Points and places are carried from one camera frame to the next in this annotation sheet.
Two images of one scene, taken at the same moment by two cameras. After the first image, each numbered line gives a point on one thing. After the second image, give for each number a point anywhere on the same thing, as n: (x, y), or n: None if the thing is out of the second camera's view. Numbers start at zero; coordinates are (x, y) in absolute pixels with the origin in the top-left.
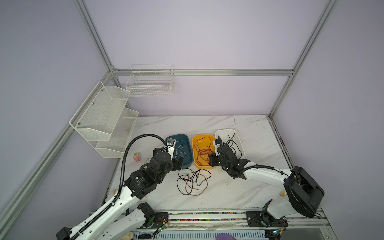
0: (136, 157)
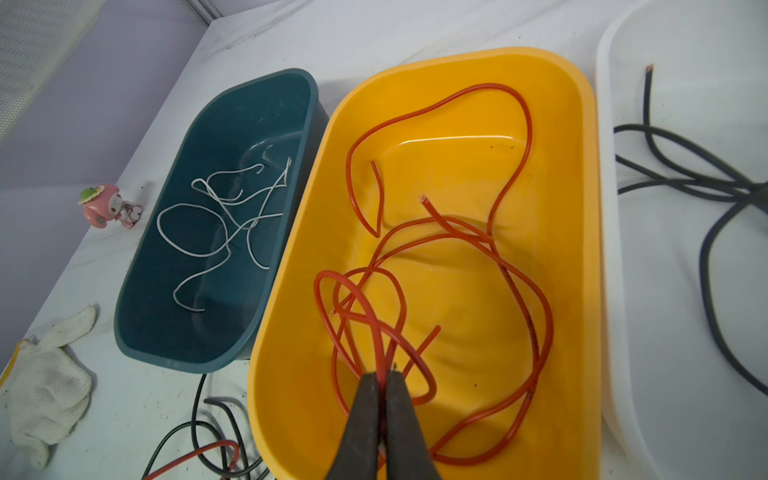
0: (103, 203)
